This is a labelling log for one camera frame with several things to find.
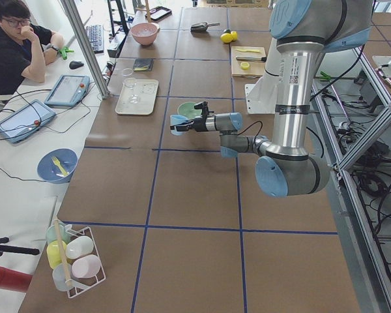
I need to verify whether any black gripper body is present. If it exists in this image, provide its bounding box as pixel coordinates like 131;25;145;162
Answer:
192;115;206;132

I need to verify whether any light blue plastic cup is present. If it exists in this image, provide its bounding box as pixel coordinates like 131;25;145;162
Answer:
170;114;189;136

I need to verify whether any green ceramic bowl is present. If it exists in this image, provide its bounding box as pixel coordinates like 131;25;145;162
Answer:
177;102;202;119

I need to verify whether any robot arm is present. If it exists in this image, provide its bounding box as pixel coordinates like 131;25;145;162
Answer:
170;1;372;198

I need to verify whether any metal ice scoop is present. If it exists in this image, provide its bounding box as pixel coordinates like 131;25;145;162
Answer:
190;22;220;33

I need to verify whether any pink bowl with ice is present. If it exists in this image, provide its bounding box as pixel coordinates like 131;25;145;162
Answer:
130;23;160;46

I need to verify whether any blue bowl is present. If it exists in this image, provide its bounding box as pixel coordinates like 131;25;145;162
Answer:
37;149;78;184

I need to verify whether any cream serving tray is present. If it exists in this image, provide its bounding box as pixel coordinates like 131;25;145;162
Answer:
115;78;159;115

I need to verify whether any clear glass on tray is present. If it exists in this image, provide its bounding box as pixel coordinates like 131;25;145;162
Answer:
123;77;140;104

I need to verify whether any half lemon slice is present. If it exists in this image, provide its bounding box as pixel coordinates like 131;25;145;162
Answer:
240;61;250;70

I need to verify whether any grey folded cloth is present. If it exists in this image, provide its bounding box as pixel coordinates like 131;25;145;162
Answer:
133;58;154;72

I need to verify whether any steel muddler black cap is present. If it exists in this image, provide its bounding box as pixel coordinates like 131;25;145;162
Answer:
235;56;267;62

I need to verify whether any small glass dish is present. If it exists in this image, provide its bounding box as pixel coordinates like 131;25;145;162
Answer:
121;68;134;77

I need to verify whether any wooden cutting board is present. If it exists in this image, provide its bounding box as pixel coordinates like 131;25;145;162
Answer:
231;46;267;78

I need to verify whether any yellow lemon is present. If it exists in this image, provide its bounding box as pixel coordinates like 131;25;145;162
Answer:
230;31;238;41
220;33;233;44

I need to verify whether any yellow plastic knife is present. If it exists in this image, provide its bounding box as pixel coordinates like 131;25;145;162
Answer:
235;48;261;53

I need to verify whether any black tray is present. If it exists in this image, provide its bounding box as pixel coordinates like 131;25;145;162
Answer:
149;6;172;22

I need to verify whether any blue teach pendant far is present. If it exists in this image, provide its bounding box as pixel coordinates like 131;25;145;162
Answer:
44;75;91;107

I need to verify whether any blue teach pendant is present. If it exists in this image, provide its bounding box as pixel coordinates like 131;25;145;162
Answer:
0;100;56;143
44;75;91;107

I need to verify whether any computer mouse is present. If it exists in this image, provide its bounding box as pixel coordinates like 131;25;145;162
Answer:
69;61;84;70

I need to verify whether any black keyboard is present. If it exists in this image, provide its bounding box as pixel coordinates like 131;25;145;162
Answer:
85;25;104;53

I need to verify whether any yellow plastic fork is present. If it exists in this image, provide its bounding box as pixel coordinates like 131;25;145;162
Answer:
51;156;68;177

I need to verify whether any green clamp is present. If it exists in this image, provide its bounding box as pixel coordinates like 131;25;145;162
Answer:
59;47;74;60

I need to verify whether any blue teach pendant near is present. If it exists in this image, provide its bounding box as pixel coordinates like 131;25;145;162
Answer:
0;100;56;143

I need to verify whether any white cup in rack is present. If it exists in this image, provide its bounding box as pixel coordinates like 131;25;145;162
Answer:
65;235;94;260

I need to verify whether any pink cup in rack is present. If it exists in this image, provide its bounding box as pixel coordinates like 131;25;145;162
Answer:
72;254;101;278

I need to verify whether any green cup in rack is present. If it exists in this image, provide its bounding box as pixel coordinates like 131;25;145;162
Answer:
46;221;72;244

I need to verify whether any yellow cup in rack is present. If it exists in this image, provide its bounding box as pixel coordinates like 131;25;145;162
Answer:
46;240;62;269

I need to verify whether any person in black shirt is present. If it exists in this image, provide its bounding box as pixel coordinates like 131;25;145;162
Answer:
0;1;64;95

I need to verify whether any clear cup in rack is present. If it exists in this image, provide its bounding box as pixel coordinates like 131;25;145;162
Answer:
52;263;72;291

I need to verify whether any red cylinder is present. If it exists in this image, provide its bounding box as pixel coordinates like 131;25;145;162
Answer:
0;267;33;293

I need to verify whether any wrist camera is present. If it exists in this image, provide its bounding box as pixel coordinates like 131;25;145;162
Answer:
194;101;209;116

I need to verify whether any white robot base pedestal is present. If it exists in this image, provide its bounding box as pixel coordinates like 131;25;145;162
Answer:
245;38;287;115

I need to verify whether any white wire cup rack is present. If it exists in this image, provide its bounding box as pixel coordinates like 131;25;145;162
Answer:
62;226;106;299

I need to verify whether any wooden rack handle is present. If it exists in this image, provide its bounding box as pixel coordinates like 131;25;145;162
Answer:
53;219;73;289

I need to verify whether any aluminium frame post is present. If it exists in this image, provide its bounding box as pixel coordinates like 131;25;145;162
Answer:
61;0;110;99

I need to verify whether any black tripod handle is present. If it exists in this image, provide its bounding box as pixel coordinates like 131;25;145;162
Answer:
0;237;40;257

